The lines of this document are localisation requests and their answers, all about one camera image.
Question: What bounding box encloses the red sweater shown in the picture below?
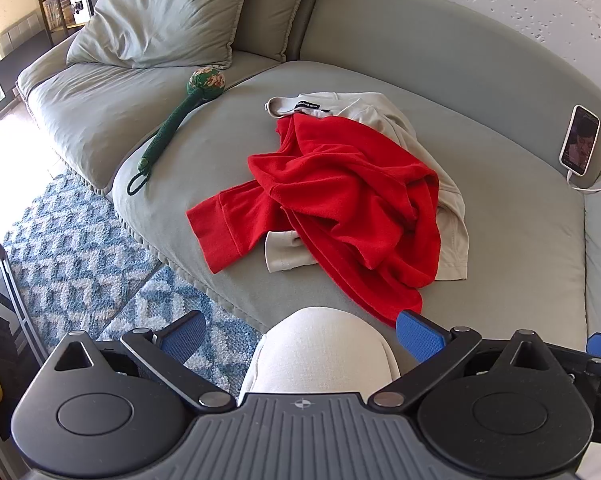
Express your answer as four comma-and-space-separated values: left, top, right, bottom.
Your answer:
186, 114, 440, 328

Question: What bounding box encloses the black metal frame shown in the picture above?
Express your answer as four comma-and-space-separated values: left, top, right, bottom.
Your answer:
0, 225, 49, 367

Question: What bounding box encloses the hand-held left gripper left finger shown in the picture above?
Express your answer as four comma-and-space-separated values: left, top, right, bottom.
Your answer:
55, 311, 236, 414

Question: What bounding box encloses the green floral massage hammer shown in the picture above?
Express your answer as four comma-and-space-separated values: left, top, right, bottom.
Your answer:
127, 69, 226, 196

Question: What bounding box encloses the white charging cable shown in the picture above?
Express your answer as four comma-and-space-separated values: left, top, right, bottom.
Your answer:
566, 167, 601, 194

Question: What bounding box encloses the white smartphone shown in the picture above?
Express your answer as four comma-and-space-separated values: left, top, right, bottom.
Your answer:
559, 105, 601, 177

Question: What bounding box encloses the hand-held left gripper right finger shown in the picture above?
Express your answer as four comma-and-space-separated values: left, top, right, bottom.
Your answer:
369, 310, 554, 414

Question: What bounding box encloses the grey-green sofa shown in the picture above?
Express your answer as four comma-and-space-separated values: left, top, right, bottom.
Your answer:
15, 0, 601, 343

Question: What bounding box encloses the blue and white patterned rug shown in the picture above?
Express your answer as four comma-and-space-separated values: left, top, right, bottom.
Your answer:
3, 172, 261, 391

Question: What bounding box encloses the grey-green throw pillow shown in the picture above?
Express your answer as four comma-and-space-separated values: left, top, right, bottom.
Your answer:
229, 0, 317, 62
66, 0, 251, 70

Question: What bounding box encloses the cream long-sleeve shirt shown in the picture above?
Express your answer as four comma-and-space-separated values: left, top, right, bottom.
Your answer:
264, 91, 469, 281

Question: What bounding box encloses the person's leg in pale trousers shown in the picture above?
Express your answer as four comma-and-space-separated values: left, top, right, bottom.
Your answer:
238, 306, 401, 407

